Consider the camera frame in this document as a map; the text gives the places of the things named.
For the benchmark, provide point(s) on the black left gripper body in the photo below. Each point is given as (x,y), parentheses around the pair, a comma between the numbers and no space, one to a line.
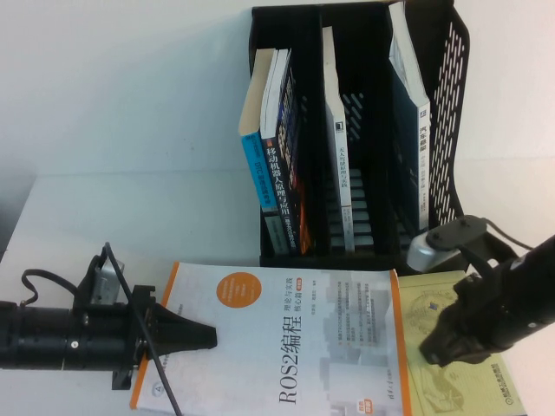
(108,338)

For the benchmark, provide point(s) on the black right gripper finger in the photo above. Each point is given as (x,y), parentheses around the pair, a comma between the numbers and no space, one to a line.
(470,342)
(444,333)

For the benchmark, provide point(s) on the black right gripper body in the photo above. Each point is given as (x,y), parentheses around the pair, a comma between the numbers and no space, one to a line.
(494,303)

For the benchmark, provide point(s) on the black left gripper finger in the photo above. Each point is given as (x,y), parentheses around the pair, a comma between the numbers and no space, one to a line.
(182,344)
(182,327)

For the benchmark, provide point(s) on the white orange ROS2 book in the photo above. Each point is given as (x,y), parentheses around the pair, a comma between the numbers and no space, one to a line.
(303,338)

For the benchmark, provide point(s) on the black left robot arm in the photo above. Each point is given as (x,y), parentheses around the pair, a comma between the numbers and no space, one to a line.
(39,338)

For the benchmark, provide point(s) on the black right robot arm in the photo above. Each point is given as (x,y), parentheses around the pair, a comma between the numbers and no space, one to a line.
(537,281)

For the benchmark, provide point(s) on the yellow green mechanisms book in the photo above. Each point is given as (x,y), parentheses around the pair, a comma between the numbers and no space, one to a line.
(459,390)

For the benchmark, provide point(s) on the dark cover white spine book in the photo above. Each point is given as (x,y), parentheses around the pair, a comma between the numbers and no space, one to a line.
(422,164)

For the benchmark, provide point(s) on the blue spine book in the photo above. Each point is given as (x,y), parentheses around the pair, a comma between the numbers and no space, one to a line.
(253,164)

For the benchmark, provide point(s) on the dark book white title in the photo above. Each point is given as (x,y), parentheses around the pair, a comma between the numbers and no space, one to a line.
(279,173)

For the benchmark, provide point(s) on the thin white spine book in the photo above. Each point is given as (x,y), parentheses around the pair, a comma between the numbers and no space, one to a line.
(343,173)

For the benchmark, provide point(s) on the black perforated book stand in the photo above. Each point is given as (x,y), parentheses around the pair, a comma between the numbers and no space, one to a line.
(368,52)

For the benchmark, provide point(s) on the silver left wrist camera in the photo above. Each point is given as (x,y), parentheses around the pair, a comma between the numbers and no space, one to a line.
(106,281)

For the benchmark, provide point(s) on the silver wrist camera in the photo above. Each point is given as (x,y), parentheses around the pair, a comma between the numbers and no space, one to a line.
(106,281)
(433,247)

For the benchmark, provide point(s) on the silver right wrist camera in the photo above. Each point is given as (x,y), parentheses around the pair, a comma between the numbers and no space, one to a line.
(433,247)

